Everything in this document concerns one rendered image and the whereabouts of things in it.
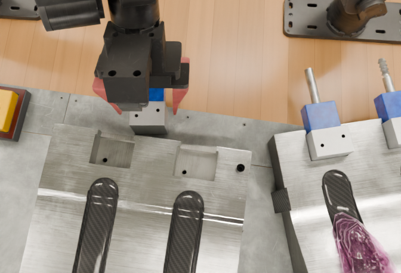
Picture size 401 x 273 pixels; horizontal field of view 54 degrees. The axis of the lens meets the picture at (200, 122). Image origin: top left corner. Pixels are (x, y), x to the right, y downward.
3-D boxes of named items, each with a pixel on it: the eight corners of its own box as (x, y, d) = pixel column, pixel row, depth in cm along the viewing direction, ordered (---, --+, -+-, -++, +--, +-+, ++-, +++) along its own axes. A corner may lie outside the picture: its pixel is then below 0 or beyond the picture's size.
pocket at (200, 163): (179, 146, 54) (178, 140, 51) (218, 151, 54) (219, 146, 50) (174, 179, 53) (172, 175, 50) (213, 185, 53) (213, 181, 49)
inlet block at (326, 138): (287, 78, 59) (295, 64, 54) (320, 74, 60) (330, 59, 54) (306, 163, 56) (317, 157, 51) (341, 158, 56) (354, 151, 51)
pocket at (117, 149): (103, 135, 55) (96, 129, 51) (141, 140, 55) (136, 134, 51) (96, 167, 54) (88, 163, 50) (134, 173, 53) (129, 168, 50)
